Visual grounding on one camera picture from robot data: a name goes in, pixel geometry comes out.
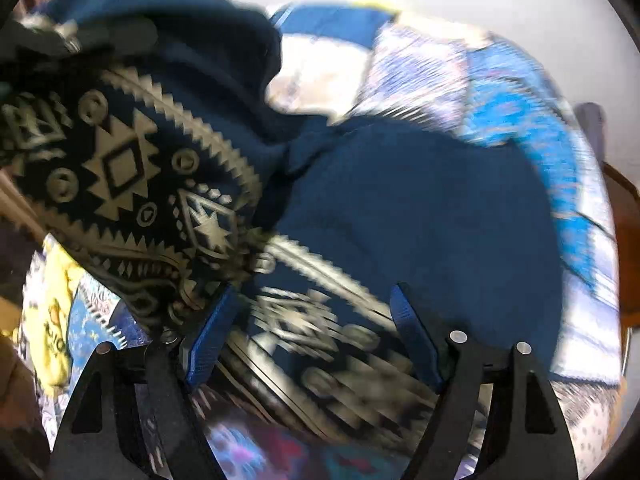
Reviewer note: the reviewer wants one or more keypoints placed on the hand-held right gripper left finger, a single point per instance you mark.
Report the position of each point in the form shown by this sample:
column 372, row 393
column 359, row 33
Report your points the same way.
column 210, row 342

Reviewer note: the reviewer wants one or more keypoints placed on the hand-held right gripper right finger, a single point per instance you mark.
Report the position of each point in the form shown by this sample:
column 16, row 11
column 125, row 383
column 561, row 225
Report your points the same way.
column 415, row 342

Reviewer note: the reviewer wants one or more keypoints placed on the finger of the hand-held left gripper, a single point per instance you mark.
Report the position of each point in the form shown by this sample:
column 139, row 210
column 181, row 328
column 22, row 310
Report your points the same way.
column 115, row 35

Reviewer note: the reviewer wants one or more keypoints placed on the navy patterned hoodie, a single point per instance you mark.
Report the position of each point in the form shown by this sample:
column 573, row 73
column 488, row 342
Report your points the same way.
column 400, row 200

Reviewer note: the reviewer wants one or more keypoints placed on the purple red printed cloth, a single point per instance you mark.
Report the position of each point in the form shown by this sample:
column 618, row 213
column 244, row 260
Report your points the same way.
column 260, row 455

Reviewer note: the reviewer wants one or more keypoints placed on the yellow cartoon printed blanket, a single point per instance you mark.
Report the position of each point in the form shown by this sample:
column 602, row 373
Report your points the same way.
column 55, row 320

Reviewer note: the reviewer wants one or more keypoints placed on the white dotted bed sheet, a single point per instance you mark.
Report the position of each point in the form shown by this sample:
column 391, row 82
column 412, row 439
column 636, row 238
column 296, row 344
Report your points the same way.
column 585, row 430

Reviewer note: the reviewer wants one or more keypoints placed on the cream bed sheet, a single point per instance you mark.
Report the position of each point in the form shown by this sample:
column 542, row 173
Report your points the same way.
column 310, row 77

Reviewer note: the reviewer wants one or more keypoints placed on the blue patchwork quilt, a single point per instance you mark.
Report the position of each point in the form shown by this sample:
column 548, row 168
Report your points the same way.
column 500, row 105

